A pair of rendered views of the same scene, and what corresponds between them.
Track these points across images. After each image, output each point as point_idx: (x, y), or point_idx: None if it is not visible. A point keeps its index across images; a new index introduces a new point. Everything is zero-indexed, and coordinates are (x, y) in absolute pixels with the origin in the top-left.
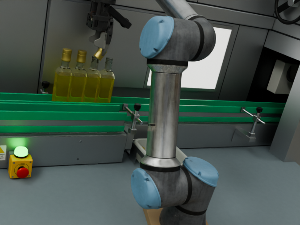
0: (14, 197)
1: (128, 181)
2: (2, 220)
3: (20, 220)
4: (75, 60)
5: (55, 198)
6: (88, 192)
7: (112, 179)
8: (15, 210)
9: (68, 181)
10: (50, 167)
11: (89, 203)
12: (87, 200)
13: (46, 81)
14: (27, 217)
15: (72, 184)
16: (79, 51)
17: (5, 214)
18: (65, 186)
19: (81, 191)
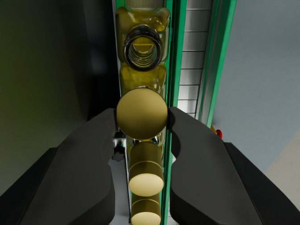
0: (234, 136)
1: (258, 4)
2: (258, 145)
3: (264, 135)
4: (47, 126)
5: (250, 106)
6: (255, 71)
7: (243, 27)
8: (250, 136)
9: (227, 87)
10: None
11: (274, 76)
12: (267, 77)
13: (117, 156)
14: (264, 130)
15: (234, 83)
16: (155, 194)
17: (252, 143)
18: (234, 92)
19: (251, 77)
